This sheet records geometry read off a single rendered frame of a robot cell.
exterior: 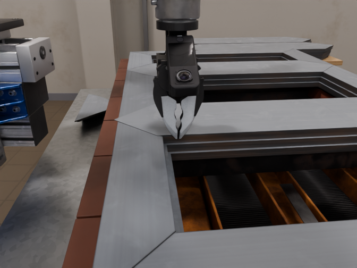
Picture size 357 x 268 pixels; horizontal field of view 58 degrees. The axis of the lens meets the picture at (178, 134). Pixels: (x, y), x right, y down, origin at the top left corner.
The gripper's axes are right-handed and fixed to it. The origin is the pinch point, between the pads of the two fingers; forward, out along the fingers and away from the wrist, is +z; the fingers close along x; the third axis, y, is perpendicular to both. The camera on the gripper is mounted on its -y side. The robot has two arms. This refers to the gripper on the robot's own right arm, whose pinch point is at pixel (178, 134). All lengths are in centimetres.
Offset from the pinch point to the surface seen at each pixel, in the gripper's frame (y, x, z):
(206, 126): 4.7, -6.3, 0.7
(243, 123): 5.3, -14.2, 0.7
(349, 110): 10.4, -40.6, 0.6
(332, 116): 7.0, -34.6, 0.7
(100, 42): 254, 46, 21
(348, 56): 252, -198, 38
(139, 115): 11.8, 7.3, 0.6
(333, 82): 38, -53, 2
